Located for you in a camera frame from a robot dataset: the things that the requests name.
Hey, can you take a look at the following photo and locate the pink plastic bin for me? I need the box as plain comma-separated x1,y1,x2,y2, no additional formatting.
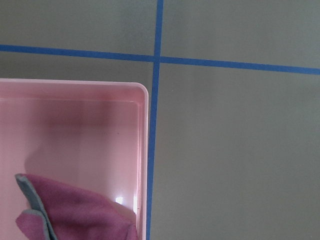
0,78,149,240

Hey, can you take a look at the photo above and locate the pink cleaning cloth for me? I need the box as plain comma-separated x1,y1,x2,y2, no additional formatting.
15,173,138,240

